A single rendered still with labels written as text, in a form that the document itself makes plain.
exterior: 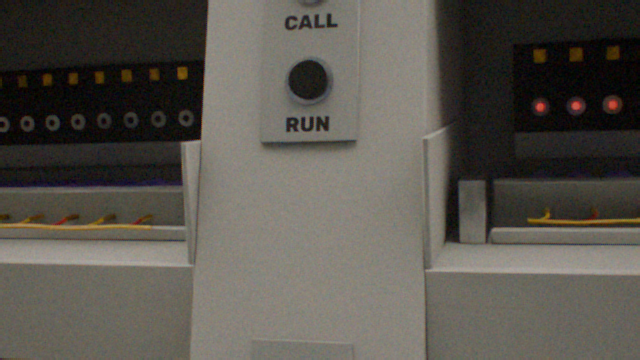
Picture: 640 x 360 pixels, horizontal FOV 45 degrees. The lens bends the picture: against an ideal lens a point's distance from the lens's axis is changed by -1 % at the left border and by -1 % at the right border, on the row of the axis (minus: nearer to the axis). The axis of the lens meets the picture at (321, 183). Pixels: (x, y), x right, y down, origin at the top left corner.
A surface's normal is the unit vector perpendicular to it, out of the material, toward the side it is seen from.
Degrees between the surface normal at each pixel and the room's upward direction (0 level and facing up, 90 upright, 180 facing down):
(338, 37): 90
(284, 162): 90
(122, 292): 105
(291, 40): 90
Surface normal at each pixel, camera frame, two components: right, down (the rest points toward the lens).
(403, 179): -0.25, -0.14
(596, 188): -0.25, 0.12
